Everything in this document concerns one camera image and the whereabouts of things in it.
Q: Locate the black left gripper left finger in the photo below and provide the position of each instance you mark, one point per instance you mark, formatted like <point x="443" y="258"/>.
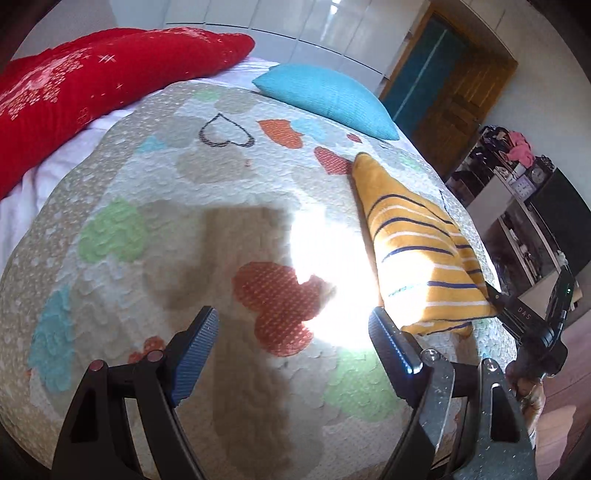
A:
<point x="95" y="440"/>

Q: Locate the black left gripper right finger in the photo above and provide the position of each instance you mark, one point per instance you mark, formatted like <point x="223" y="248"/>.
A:
<point x="466" y="422"/>

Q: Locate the yellow striped knit garment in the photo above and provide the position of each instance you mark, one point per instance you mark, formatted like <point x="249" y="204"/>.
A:
<point x="430" y="278"/>

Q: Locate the pink clothes pile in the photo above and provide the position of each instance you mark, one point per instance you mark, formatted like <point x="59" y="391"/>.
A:
<point x="520" y="150"/>

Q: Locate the person's right hand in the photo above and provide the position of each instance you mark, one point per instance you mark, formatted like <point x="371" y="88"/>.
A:
<point x="532" y="398"/>

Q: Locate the white TV cabinet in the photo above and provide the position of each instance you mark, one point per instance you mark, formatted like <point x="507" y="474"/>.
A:
<point x="525" y="254"/>

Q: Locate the black flat television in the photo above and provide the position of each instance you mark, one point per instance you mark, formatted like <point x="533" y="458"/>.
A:
<point x="567" y="217"/>

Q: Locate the purple alarm clock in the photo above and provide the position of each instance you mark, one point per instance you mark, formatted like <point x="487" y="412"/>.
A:
<point x="523" y="188"/>

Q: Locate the shoe rack shelf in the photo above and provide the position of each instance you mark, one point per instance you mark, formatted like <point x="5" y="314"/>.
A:
<point x="488" y="155"/>

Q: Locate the heart patterned quilt bedspread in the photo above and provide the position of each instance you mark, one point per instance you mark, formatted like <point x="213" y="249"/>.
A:
<point x="209" y="195"/>

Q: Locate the brown wooden door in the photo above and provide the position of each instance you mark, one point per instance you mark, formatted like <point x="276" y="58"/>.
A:
<point x="450" y="127"/>

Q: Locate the teal curtain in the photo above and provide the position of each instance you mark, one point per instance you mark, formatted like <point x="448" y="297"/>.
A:
<point x="424" y="74"/>

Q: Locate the turquoise pillow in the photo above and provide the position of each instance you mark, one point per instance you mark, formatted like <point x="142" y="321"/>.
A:
<point x="330" y="94"/>

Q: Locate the white glossy wardrobe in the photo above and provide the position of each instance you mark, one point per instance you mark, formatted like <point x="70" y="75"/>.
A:
<point x="361" y="39"/>

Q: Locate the red snowflake long pillow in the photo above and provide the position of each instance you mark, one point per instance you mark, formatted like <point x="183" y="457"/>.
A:
<point x="46" y="99"/>

